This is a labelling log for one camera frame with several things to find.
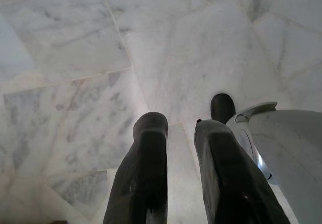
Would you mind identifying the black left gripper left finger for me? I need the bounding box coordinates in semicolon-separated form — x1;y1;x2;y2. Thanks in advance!
102;111;169;224

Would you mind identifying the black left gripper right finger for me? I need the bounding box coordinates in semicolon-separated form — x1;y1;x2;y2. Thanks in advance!
195;118;290;224

